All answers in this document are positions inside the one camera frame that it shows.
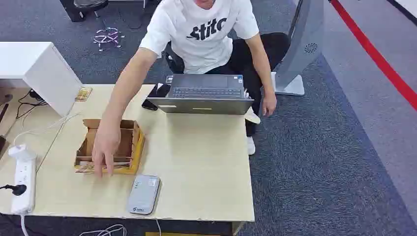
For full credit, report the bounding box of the person's left hand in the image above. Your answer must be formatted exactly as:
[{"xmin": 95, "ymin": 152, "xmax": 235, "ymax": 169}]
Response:
[{"xmin": 262, "ymin": 91, "xmax": 277, "ymax": 118}]

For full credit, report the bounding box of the person's right hand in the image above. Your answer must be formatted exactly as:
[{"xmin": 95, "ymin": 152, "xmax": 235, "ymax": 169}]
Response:
[{"xmin": 91, "ymin": 122, "xmax": 122, "ymax": 178}]

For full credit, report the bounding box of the wooden card box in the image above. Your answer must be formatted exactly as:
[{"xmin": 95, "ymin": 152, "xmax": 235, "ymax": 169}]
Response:
[{"xmin": 74, "ymin": 118, "xmax": 146, "ymax": 175}]

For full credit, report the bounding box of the white shoe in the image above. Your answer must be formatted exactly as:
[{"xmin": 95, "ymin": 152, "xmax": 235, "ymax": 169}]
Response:
[{"xmin": 246, "ymin": 136, "xmax": 256, "ymax": 156}]

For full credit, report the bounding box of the printed card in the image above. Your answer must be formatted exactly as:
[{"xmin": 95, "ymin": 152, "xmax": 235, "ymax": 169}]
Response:
[{"xmin": 75, "ymin": 87, "xmax": 93, "ymax": 102}]

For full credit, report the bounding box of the black phone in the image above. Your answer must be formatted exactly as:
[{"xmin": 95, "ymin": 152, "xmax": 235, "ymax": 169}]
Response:
[{"xmin": 142, "ymin": 99, "xmax": 159, "ymax": 112}]

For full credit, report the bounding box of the grey laptop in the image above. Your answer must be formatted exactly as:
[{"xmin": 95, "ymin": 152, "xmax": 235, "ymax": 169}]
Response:
[{"xmin": 147, "ymin": 74, "xmax": 255, "ymax": 116}]

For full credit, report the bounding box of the grey kiosk stand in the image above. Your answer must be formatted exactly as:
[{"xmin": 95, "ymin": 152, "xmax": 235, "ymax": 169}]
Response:
[{"xmin": 271, "ymin": 0, "xmax": 326, "ymax": 97}]

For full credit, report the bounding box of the person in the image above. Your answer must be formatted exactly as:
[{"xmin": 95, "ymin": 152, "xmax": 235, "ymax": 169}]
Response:
[{"xmin": 92, "ymin": 0, "xmax": 291, "ymax": 178}]

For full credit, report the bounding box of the white power strip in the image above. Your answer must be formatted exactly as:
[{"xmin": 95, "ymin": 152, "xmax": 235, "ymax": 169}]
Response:
[{"xmin": 8, "ymin": 144, "xmax": 37, "ymax": 216}]

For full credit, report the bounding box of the white cabinet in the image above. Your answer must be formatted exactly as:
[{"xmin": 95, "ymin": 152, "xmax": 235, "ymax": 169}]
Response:
[{"xmin": 0, "ymin": 41, "xmax": 83, "ymax": 118}]

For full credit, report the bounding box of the black plug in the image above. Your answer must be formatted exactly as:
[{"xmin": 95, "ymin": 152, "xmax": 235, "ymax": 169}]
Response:
[{"xmin": 0, "ymin": 184, "xmax": 28, "ymax": 197}]

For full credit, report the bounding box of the black seat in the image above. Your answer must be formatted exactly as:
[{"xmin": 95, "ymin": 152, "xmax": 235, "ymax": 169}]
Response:
[{"xmin": 162, "ymin": 41, "xmax": 186, "ymax": 74}]

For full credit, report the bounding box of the yellow board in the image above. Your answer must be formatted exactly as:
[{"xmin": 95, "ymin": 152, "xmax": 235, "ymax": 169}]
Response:
[{"xmin": 145, "ymin": 232, "xmax": 209, "ymax": 236}]

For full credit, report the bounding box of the black stool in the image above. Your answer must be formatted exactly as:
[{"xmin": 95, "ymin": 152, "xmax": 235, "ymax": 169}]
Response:
[{"xmin": 73, "ymin": 0, "xmax": 109, "ymax": 19}]

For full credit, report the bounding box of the thin white cable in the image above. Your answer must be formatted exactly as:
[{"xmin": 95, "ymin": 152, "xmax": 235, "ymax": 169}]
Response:
[{"xmin": 13, "ymin": 112, "xmax": 82, "ymax": 147}]

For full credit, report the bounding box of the black cable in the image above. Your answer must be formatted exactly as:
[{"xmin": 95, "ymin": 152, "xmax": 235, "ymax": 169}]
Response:
[{"xmin": 15, "ymin": 89, "xmax": 48, "ymax": 120}]

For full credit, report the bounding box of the white cable bundle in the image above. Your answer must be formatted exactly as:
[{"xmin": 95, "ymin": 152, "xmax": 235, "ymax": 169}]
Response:
[{"xmin": 78, "ymin": 224, "xmax": 128, "ymax": 236}]

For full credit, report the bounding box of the white power strip cable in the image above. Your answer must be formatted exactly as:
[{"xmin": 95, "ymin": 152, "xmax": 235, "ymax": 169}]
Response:
[{"xmin": 20, "ymin": 213, "xmax": 30, "ymax": 236}]

